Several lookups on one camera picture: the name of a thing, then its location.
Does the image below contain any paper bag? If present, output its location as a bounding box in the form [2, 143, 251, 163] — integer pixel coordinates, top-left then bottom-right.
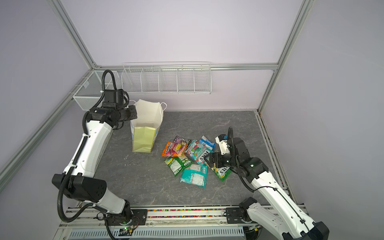
[131, 100, 168, 153]

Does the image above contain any green snack bag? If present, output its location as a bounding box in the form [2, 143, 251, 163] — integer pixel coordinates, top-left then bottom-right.
[164, 156, 193, 177]

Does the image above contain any orange Fox's candy bag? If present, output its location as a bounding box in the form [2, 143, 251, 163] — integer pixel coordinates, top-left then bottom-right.
[162, 141, 187, 157]

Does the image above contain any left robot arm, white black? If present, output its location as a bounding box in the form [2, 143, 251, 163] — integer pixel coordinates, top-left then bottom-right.
[52, 70, 138, 223]

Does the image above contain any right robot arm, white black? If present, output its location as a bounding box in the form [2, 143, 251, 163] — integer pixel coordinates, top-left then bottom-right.
[204, 127, 330, 240]

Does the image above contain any yellow green Fox's bag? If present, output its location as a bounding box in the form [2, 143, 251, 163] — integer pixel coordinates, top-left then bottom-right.
[211, 167, 232, 182]

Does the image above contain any teal Fox's mint bag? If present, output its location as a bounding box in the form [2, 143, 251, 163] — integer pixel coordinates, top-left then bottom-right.
[185, 140, 213, 165]

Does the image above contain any teal white candy bag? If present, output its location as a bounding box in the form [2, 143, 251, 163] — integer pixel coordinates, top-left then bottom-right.
[180, 164, 208, 188]

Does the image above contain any blue snack packet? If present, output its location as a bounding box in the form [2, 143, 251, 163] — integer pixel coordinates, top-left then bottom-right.
[200, 136, 216, 151]

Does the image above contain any purple M&M's packet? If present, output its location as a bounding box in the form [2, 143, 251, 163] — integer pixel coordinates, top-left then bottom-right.
[174, 136, 191, 145]

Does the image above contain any white mesh basket, small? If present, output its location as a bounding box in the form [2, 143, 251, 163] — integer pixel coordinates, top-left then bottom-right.
[73, 71, 122, 111]

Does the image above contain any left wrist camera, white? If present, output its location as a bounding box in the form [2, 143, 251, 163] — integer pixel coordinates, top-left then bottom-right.
[129, 100, 137, 106]

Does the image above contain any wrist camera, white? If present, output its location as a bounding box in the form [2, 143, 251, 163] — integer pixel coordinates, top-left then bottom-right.
[129, 100, 137, 106]
[215, 134, 230, 155]

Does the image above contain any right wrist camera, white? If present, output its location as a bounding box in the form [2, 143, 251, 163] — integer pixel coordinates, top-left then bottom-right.
[215, 134, 230, 155]

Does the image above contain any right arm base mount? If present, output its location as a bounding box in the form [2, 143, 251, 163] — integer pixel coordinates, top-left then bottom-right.
[224, 208, 249, 224]

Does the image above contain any white wire basket, long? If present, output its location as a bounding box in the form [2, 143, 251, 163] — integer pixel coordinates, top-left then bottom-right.
[121, 62, 212, 94]

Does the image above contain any white vented cable duct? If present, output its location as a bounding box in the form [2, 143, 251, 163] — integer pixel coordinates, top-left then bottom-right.
[67, 227, 245, 240]

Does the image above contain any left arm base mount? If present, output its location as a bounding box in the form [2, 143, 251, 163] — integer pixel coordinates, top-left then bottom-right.
[104, 209, 148, 226]

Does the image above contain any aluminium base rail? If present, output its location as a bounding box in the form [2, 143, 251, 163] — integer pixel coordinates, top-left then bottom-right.
[56, 204, 313, 230]

